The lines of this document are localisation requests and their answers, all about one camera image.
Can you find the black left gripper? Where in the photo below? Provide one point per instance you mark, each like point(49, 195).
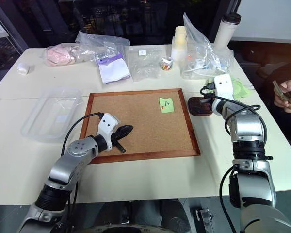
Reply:
point(117, 137)

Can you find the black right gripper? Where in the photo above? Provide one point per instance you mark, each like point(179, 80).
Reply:
point(206, 101)

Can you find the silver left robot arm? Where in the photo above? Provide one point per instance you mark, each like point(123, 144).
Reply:
point(63, 170)

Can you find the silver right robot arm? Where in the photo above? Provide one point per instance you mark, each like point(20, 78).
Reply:
point(247, 126)

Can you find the small brown tray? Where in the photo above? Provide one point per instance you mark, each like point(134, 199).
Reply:
point(196, 108)

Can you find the green sticky note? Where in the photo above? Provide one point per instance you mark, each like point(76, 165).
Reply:
point(168, 109)

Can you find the small jar of coloured pushpins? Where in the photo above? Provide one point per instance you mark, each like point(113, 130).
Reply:
point(166, 63)

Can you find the clear plastic box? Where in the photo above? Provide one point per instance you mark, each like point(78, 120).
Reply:
point(51, 114)

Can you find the bystander hand under phone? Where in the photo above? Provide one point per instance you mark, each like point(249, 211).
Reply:
point(280, 102)

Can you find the bystander hand gripping phone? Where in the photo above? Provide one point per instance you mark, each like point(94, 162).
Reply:
point(289, 85)

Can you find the wood framed cork board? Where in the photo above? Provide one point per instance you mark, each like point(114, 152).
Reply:
point(135, 131)

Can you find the green cloth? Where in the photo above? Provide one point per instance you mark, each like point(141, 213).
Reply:
point(241, 88)

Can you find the bag with white purple paper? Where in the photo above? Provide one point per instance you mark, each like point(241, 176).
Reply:
point(114, 71)

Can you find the cream plastic bottle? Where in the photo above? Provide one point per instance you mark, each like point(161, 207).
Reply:
point(179, 46)

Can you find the white thermos with dark lid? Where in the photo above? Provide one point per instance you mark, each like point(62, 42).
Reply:
point(224, 34)

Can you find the clear zip bag with label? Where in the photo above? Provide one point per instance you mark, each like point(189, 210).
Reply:
point(145, 65)

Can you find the bystander phone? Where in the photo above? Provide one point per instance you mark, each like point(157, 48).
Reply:
point(282, 93)

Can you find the bystander in dark clothing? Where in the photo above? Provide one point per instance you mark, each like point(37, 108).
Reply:
point(288, 121)

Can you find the dark rounded shape under table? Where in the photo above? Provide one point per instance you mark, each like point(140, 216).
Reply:
point(157, 213)

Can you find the crumpled clear plastic bag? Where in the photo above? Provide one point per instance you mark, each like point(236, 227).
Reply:
point(97, 42)

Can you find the plastic bag with pink contents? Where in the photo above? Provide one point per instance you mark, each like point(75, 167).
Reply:
point(59, 55)

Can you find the white tape roll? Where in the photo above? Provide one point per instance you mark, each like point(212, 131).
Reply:
point(22, 68)

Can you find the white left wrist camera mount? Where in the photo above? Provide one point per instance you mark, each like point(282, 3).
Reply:
point(108, 125)

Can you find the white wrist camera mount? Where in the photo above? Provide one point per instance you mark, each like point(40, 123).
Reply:
point(108, 125)
point(223, 86)

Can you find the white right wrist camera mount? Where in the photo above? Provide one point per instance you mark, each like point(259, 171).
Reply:
point(223, 86)

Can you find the black metal bracket under table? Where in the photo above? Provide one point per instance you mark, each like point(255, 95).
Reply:
point(205, 219)

